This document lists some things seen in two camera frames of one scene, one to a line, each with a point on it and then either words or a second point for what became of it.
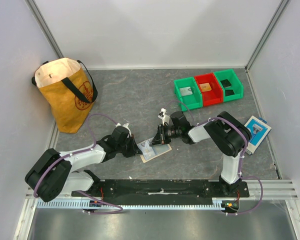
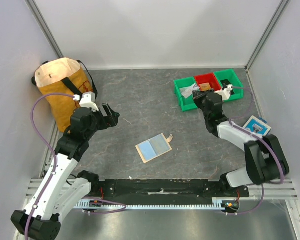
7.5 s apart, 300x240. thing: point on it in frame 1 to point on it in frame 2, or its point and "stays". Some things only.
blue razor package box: x=259 y=129 stays
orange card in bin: x=205 y=87 stays
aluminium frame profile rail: x=276 y=189 stays
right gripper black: x=161 y=134 to x=201 y=97
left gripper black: x=136 y=150 to x=110 y=120
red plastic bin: x=212 y=93 stays
